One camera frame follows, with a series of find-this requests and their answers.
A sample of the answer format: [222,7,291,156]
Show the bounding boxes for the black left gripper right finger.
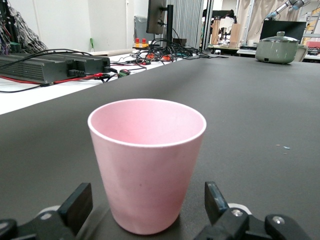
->
[194,181,313,240]

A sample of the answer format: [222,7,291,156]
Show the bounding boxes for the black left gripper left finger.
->
[0,182,94,240]

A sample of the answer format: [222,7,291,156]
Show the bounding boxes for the pink plastic cup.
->
[87,98,208,236]

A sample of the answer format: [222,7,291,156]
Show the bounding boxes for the dark grey table mat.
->
[0,53,320,240]

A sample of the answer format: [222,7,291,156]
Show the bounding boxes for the black power supply box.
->
[0,53,111,85]

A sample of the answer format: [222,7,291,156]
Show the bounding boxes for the pale green cooking pot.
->
[254,37,309,65]

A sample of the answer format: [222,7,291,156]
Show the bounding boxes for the tall wooden box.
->
[229,22,242,49]

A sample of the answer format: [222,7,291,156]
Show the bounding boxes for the yellow box with red buttons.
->
[132,37,151,50]

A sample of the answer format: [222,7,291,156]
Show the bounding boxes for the glass lid with beige knob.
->
[258,31,300,45]

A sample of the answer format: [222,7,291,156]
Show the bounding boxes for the wide black monitor screen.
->
[259,20,308,43]

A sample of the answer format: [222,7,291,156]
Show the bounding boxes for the grey corrugated panel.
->
[172,0,205,49]

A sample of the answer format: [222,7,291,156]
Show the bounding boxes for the black computer monitor on stand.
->
[145,0,174,46]

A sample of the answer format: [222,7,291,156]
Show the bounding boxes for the red power cable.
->
[0,71,114,86]

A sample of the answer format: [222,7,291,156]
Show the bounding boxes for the tangled black cable bundle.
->
[124,37,230,66]

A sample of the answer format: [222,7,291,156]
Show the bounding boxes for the rack with hanging wires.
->
[0,0,49,55]

